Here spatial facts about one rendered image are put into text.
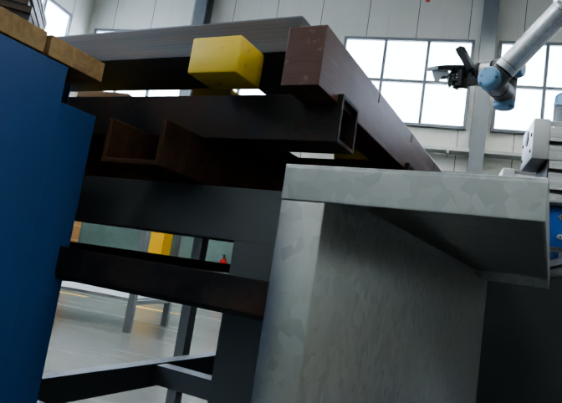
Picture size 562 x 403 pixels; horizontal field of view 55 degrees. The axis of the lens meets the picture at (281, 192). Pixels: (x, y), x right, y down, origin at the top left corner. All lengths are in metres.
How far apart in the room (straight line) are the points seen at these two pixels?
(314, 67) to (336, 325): 0.24
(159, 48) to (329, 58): 0.23
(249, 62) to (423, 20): 11.23
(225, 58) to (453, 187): 0.27
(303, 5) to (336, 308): 11.89
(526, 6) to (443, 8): 1.53
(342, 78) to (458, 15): 11.26
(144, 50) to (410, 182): 0.40
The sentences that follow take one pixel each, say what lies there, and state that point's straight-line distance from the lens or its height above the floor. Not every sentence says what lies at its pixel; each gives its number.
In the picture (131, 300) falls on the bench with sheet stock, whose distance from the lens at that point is 3.96.
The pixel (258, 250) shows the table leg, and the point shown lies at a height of 0.61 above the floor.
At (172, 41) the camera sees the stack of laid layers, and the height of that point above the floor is 0.83.
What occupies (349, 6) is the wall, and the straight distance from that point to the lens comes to 12.08.
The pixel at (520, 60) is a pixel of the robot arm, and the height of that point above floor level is 1.39.
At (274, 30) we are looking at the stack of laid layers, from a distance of 0.60.
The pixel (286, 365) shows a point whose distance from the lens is 0.44.
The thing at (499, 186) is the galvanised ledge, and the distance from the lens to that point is 0.41.
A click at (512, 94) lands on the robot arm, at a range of 2.12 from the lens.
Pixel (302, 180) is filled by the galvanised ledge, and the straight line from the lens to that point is 0.45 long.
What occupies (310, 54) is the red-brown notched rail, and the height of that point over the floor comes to 0.80.
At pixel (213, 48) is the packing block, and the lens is 0.57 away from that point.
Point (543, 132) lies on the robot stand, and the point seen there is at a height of 0.96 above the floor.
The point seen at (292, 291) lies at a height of 0.58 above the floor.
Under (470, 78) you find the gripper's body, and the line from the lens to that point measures 2.22.
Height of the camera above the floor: 0.59
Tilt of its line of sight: 8 degrees up
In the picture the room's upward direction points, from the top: 9 degrees clockwise
